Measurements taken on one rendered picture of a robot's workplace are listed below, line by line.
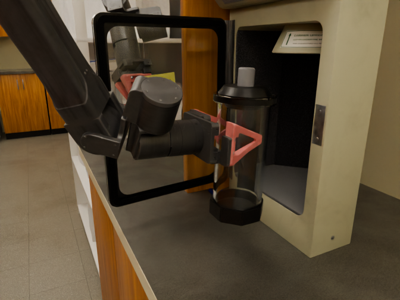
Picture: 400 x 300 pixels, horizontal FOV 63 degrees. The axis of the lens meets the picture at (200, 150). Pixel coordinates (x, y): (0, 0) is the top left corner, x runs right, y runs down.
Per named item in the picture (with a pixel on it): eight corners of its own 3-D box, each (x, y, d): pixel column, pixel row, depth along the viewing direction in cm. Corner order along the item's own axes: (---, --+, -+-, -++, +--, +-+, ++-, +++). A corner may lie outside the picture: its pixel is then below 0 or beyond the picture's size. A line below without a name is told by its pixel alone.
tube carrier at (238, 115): (242, 191, 70) (251, 89, 63) (277, 213, 61) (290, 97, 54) (197, 200, 65) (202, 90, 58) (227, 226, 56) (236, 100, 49)
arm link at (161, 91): (97, 112, 54) (79, 149, 48) (104, 51, 46) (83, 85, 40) (168, 133, 56) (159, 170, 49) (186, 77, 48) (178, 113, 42)
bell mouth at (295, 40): (315, 51, 79) (317, 27, 78) (383, 53, 64) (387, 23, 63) (255, 52, 72) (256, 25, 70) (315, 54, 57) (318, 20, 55)
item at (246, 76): (249, 101, 63) (252, 66, 61) (282, 109, 55) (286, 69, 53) (207, 103, 59) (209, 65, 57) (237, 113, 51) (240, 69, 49)
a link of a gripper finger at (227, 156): (246, 113, 58) (199, 115, 54) (272, 121, 52) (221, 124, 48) (242, 150, 60) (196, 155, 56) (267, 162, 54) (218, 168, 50)
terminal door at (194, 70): (222, 180, 87) (226, 18, 75) (109, 209, 72) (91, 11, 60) (221, 178, 88) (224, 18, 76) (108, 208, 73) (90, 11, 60)
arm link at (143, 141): (120, 140, 53) (128, 168, 49) (126, 108, 48) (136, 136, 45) (161, 137, 56) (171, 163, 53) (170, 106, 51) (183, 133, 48)
